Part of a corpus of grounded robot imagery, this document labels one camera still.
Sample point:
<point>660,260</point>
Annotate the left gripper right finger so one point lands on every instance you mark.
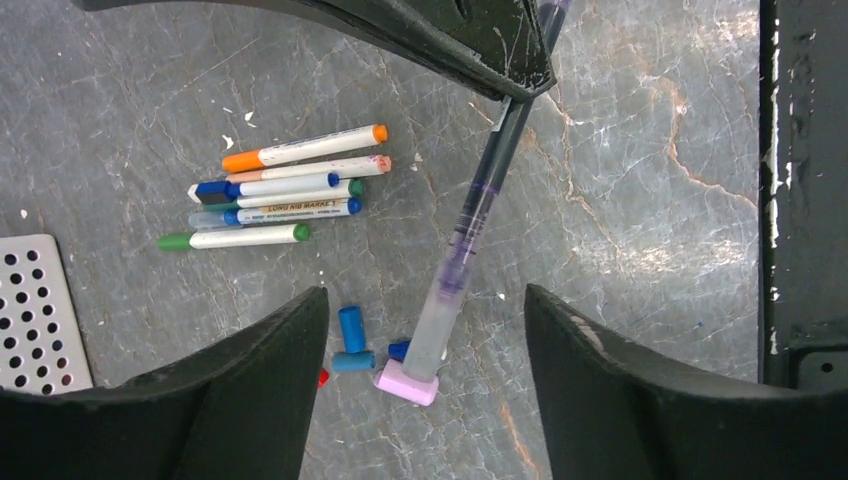
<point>614,409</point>

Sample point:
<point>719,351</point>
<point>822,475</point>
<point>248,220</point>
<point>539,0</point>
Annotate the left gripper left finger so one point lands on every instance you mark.
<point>238,409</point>

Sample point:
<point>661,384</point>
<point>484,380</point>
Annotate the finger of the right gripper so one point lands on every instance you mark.
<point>495,48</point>

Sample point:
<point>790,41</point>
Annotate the red pen cap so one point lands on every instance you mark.
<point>323,378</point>

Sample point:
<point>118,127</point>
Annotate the light blue cap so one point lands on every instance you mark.
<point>351,362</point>

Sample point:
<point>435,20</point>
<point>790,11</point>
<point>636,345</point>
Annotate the medium blue pen cap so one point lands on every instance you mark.
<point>352,329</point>

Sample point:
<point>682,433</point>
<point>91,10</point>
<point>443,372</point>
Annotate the pink highlighter cap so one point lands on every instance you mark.
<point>392,380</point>

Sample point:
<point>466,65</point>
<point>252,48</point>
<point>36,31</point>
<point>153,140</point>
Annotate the dark blue pen cap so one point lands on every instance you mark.
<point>398,350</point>

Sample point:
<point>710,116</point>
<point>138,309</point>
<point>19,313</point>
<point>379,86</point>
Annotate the peach capped marker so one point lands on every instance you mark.
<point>348,168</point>

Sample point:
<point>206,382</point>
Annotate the purple end white marker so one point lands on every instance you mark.
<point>448,289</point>

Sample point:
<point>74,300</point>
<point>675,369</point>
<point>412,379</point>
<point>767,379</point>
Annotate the orange capped marker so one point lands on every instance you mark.
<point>348,140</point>

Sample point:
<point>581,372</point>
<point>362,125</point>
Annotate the blue capped marker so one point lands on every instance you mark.
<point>220,192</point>

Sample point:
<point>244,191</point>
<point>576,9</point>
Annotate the green capped marker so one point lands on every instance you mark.
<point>348,188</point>
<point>256,236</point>

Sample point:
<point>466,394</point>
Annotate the white plastic basket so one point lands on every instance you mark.
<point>42,351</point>

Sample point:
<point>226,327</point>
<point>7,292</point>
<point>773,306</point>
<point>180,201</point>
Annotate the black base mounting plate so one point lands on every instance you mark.
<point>803,195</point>

